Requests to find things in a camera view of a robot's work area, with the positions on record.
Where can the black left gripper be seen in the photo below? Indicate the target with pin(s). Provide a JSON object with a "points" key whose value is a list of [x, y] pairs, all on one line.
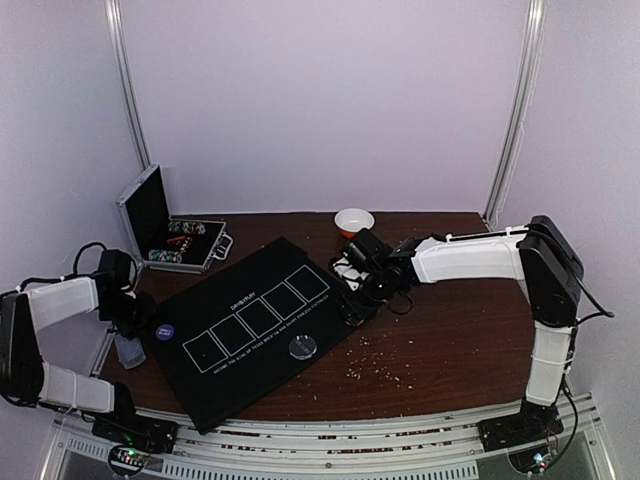
{"points": [[148, 314]]}

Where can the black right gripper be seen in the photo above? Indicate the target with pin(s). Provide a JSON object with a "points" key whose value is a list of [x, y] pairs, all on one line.
{"points": [[353, 310]]}

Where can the purple small blind button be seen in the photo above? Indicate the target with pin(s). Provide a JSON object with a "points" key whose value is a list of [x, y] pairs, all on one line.
{"points": [[165, 332]]}

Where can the poker chip row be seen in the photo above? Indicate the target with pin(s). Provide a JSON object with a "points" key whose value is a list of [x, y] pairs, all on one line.
{"points": [[187, 228], [165, 256]]}

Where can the black dealer button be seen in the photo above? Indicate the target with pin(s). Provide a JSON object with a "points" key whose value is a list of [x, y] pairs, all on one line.
{"points": [[302, 347]]}

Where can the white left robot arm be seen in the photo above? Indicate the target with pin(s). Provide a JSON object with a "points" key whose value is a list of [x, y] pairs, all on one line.
{"points": [[28, 380]]}

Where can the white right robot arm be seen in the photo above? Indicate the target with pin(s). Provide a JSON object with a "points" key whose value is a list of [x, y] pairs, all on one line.
{"points": [[536, 254]]}

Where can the grey playing card deck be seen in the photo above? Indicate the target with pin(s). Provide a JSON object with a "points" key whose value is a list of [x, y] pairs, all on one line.
{"points": [[130, 352]]}

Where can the white and red bowl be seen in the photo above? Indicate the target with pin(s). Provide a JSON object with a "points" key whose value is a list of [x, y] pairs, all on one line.
{"points": [[350, 221]]}

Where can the aluminium poker chip case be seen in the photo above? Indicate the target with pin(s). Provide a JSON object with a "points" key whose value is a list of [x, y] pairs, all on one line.
{"points": [[166, 242]]}

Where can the black all-in triangle plaque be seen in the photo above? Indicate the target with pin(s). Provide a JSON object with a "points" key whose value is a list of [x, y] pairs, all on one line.
{"points": [[176, 240]]}

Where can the black poker play mat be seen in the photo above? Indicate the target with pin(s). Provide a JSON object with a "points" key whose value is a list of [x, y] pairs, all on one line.
{"points": [[232, 330]]}

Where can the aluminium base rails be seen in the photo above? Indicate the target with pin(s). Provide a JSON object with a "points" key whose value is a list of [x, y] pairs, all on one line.
{"points": [[437, 446]]}

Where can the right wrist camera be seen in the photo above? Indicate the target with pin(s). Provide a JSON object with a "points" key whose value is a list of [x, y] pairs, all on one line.
{"points": [[365, 251]]}

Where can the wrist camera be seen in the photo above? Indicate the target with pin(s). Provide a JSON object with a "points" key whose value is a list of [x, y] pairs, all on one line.
{"points": [[121, 266], [365, 251]]}

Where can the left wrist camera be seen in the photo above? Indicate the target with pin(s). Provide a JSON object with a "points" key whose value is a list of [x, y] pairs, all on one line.
{"points": [[121, 266]]}

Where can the right aluminium frame post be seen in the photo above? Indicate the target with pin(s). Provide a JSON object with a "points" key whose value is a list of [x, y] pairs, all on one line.
{"points": [[524, 87]]}

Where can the aluminium frame post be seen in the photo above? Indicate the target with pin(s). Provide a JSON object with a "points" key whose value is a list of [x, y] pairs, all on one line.
{"points": [[118, 41], [524, 87]]}

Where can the left aluminium frame post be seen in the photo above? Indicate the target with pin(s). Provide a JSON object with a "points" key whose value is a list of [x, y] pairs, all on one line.
{"points": [[118, 41]]}

